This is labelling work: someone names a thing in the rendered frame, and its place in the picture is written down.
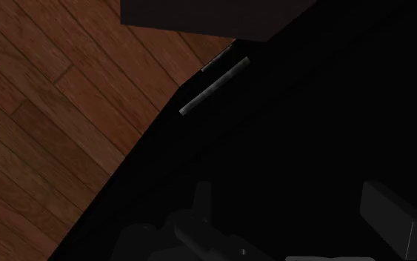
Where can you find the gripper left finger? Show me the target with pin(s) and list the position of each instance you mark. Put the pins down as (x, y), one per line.
(197, 235)

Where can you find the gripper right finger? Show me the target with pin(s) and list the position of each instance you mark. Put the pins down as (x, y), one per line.
(392, 213)

